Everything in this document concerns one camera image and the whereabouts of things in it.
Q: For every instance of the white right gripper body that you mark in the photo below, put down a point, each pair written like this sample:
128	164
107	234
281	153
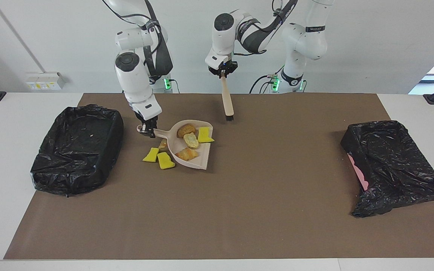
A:
146	111

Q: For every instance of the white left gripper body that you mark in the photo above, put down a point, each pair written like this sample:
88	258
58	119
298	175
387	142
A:
220	64

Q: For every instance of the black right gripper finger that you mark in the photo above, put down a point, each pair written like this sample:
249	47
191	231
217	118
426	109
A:
144	132
152	132

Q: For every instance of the striped toy croissant piece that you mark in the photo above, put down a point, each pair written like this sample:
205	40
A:
187	154
163	144

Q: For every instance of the yellow sponge piece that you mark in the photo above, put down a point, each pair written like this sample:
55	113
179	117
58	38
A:
150	155
165	160
205	135

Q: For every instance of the beige hand brush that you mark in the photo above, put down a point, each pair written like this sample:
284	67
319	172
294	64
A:
227	101

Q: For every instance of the brown bread roll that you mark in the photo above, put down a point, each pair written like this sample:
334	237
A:
186	130

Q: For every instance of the pale cream bread piece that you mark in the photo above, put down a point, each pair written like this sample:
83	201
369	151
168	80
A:
191	141

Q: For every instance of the beige plastic dustpan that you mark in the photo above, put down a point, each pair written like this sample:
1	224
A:
203	154

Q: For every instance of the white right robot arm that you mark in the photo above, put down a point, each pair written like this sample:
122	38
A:
134	82

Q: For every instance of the black bag-lined trash bin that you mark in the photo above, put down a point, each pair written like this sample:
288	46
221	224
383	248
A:
77	150

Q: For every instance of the pink plastic bin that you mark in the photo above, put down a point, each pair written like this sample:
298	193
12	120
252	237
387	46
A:
360	175

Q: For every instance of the crumpled black trash bag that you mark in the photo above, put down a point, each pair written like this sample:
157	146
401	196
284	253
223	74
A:
390	162

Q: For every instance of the brown table mat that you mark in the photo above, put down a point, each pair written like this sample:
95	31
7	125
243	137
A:
217	226

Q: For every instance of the white wall socket box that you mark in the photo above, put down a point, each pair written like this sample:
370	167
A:
43	81

